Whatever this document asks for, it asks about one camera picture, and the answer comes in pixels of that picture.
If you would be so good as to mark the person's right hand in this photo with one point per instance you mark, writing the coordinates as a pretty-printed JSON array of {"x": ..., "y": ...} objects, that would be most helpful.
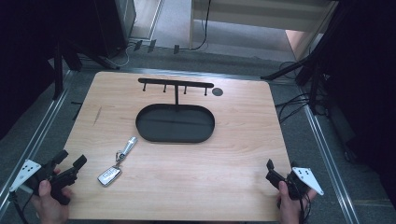
[{"x": 291, "y": 211}]

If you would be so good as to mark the dark cabinet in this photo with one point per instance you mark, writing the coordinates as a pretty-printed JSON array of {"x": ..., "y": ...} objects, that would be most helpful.
[{"x": 120, "y": 21}]

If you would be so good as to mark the small black floor bracket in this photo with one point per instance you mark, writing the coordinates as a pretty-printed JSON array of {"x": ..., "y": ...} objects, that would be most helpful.
[
  {"x": 137, "y": 45},
  {"x": 176, "y": 49},
  {"x": 152, "y": 45}
]

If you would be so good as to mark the metal floor rail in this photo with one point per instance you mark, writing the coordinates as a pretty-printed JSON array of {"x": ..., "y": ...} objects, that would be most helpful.
[
  {"x": 37, "y": 137},
  {"x": 330, "y": 168},
  {"x": 202, "y": 74}
]

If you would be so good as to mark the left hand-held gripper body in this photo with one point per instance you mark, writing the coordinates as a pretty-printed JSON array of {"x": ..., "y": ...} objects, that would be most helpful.
[{"x": 27, "y": 171}]

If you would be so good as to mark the person's left hand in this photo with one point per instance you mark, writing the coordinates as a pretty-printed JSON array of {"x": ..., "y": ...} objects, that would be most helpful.
[{"x": 51, "y": 211}]

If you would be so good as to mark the black round table grommet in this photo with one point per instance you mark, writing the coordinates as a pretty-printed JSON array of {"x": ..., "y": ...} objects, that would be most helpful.
[{"x": 217, "y": 91}]

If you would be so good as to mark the black curtain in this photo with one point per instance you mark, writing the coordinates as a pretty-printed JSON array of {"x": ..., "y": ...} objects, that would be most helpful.
[
  {"x": 21, "y": 62},
  {"x": 367, "y": 93}
]

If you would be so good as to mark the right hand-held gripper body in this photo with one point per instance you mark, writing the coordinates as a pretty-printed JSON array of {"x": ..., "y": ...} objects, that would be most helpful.
[{"x": 308, "y": 179}]

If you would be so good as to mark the black tripod stand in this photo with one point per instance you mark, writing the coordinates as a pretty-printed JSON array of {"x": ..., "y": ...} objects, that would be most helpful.
[
  {"x": 58, "y": 71},
  {"x": 313, "y": 77}
]

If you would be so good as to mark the black key rack with tray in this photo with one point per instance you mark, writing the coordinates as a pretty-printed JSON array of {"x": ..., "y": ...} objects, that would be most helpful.
[{"x": 176, "y": 124}]

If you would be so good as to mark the white table frame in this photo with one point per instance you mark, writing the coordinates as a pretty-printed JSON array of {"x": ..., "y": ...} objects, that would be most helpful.
[{"x": 249, "y": 12}]

